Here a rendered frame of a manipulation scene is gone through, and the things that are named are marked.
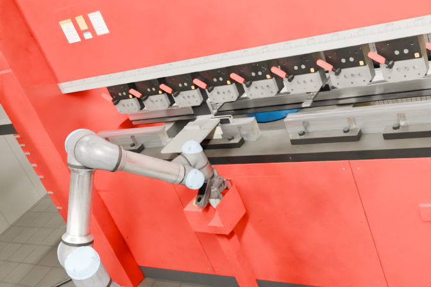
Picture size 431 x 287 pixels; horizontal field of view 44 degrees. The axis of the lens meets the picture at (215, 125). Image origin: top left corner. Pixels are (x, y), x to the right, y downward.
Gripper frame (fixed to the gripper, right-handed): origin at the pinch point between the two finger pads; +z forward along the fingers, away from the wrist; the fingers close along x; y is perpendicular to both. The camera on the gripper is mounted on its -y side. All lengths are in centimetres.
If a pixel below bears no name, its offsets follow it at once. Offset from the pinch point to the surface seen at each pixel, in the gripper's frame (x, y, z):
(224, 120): 9.3, 36.7, -22.8
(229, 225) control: -4.9, -3.6, 4.2
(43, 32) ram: 95, 34, -85
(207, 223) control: 4.5, -6.2, 1.5
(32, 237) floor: 253, 26, 75
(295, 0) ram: -45, 42, -71
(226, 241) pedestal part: 3.3, -2.8, 15.8
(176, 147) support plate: 20.4, 12.7, -25.8
